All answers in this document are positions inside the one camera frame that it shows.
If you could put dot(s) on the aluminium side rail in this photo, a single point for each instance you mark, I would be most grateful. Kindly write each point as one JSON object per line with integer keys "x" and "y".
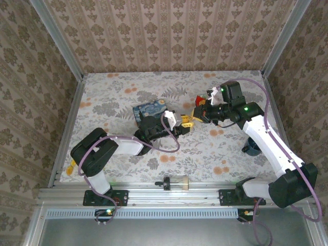
{"x": 68, "y": 128}
{"x": 278, "y": 112}

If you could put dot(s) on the yellow banana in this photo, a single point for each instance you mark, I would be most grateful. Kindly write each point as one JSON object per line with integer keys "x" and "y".
{"x": 69, "y": 169}

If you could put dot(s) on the clear plastic cup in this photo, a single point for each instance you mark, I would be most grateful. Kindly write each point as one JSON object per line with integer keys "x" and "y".
{"x": 180, "y": 182}

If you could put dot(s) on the dark blue mug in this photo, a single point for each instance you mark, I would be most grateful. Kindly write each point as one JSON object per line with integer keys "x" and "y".
{"x": 253, "y": 151}

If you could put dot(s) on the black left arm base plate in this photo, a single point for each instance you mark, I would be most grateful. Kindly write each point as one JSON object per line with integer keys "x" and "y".
{"x": 120, "y": 197}

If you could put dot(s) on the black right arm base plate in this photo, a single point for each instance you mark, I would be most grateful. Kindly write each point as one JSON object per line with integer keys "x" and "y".
{"x": 226, "y": 197}

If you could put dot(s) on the red snack packet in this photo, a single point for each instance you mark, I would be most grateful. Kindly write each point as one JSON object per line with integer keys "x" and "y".
{"x": 199, "y": 100}

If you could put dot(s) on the aluminium rail below arm bases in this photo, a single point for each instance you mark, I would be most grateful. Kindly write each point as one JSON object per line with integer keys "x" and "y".
{"x": 174, "y": 197}

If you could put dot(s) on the aluminium corner post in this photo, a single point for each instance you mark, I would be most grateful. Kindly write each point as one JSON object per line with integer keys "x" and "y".
{"x": 284, "y": 38}
{"x": 57, "y": 38}

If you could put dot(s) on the black connector box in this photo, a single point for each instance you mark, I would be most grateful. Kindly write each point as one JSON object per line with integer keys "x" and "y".
{"x": 106, "y": 212}
{"x": 244, "y": 213}

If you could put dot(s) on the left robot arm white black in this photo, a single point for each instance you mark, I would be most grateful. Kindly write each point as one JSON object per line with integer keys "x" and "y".
{"x": 94, "y": 153}

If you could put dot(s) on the black clamp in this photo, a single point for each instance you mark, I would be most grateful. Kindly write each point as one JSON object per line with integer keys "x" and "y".
{"x": 166, "y": 183}

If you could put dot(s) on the blue starry night tin box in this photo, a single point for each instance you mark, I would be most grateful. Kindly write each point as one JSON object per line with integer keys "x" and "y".
{"x": 148, "y": 107}

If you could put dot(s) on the grey metal panel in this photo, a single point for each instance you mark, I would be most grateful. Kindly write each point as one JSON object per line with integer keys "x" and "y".
{"x": 166, "y": 232}

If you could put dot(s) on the floral tablecloth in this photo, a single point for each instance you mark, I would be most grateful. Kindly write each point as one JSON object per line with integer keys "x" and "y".
{"x": 192, "y": 153}

